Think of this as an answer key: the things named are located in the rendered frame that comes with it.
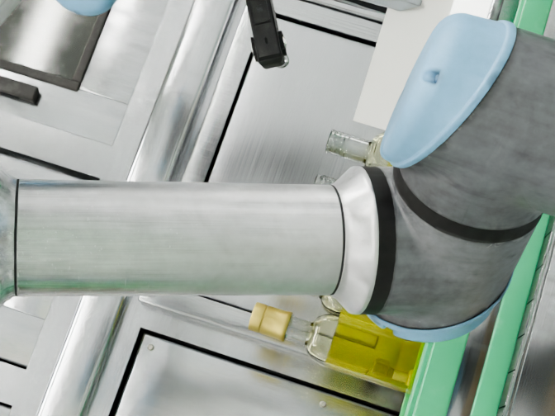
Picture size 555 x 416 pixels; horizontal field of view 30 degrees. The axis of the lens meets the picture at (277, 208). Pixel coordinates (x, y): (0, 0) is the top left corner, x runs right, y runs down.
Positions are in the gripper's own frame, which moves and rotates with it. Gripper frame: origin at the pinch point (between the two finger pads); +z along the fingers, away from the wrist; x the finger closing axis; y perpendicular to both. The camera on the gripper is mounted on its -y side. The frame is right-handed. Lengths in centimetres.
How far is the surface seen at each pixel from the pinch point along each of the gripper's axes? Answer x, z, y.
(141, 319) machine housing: 24, -22, -45
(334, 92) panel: 34.7, -7.3, -9.4
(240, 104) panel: 32.8, -18.8, -14.6
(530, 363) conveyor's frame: -2.9, 22.2, -30.0
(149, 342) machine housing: 24, -20, -48
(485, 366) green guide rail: -1.6, 18.3, -32.0
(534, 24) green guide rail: 22.1, 14.4, 5.1
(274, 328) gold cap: 9.5, -4.0, -37.4
